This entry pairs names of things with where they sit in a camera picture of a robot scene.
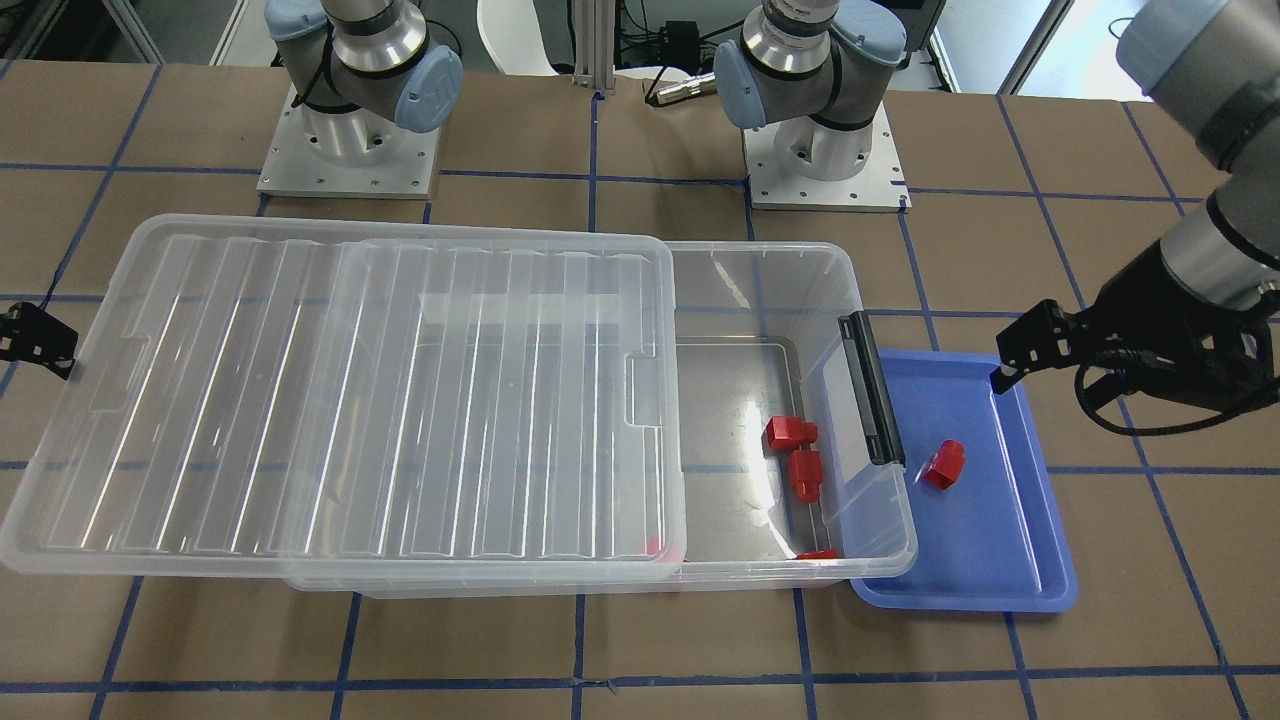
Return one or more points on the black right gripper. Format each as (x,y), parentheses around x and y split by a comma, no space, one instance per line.
(30,335)

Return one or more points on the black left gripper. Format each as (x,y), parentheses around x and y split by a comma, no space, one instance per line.
(1150,300)

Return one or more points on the clear plastic box lid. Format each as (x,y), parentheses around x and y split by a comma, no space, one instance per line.
(280,397)

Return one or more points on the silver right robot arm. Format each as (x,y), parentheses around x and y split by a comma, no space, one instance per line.
(346,130)

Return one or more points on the blue plastic tray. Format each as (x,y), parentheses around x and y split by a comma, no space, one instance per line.
(994,542)

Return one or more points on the clear plastic storage box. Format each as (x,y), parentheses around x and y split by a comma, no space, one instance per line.
(757,336)

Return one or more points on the black box latch handle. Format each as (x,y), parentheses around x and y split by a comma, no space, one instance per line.
(880,428)

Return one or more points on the aluminium frame post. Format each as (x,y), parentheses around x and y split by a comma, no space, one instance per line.
(594,26)

